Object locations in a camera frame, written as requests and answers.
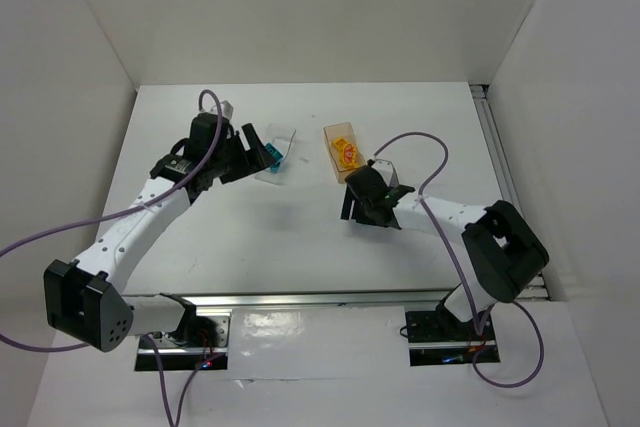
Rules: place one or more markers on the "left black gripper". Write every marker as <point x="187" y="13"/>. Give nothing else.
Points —
<point x="239" y="153"/>

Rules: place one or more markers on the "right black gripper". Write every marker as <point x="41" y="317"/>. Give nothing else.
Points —
<point x="361" y="207"/>

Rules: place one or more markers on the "teal rectangular lego brick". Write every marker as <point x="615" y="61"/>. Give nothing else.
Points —
<point x="273" y="151"/>

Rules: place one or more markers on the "yellow square lego brick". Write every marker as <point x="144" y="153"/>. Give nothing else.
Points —
<point x="339" y="142"/>

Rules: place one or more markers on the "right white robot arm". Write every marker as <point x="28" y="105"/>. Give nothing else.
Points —
<point x="495" y="252"/>

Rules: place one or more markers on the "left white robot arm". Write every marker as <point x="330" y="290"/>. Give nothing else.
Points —
<point x="84" y="297"/>

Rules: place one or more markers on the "grey plastic container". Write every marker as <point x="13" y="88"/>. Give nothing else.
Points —
<point x="387" y="171"/>

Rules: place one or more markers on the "orange plastic container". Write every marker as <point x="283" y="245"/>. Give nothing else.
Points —
<point x="346" y="131"/>

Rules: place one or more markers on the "clear plastic container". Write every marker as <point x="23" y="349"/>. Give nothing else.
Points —
<point x="279" y="140"/>

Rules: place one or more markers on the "right side aluminium rail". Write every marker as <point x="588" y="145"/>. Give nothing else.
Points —
<point x="536" y="290"/>

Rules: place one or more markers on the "aluminium table rail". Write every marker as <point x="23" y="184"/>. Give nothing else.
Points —
<point x="317" y="299"/>

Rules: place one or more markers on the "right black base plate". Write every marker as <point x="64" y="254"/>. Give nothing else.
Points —
<point x="436" y="338"/>

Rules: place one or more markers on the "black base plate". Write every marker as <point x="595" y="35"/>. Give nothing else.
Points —
<point x="207" y="344"/>
<point x="436" y="338"/>

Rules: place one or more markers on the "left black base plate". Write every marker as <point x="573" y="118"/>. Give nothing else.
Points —
<point x="207" y="344"/>

